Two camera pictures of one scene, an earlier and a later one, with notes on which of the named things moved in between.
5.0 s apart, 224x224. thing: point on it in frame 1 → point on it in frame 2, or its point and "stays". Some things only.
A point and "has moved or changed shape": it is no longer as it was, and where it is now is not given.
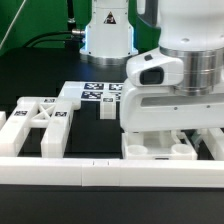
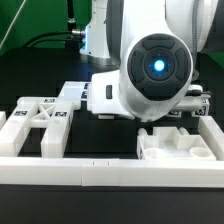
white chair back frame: x=53 y=113 stays
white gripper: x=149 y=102 → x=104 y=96
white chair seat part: x=158 y=145 has moved or changed shape
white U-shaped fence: x=117 y=172 stays
